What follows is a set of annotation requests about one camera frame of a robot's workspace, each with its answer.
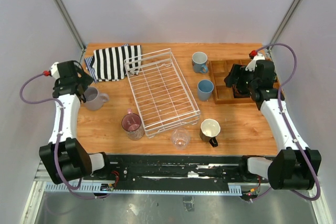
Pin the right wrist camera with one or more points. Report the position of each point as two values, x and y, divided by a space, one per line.
254 56

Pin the blue floral mug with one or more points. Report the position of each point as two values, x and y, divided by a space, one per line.
199 62

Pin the clear glass cup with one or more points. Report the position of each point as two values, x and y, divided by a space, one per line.
180 138

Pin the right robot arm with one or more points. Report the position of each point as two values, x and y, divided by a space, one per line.
296 163

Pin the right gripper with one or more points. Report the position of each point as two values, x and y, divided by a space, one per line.
237 71

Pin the plain blue cup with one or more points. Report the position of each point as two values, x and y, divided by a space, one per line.
204 90

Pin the black white-lined mug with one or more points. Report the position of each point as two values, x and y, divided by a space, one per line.
209 130

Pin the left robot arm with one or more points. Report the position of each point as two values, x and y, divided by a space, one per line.
64 157

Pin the white wire dish rack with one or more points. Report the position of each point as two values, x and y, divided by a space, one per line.
162 96

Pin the pink ghost mug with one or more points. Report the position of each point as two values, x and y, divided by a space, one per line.
132 125

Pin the lilac grey mug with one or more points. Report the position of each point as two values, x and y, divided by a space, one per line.
95 99

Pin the black white striped cloth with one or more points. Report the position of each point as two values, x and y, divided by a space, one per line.
135 53

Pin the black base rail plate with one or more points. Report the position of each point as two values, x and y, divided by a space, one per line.
177 173

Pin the wooden compartment tray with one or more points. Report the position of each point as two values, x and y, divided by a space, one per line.
221 85

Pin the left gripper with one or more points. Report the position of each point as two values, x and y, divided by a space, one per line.
86 81

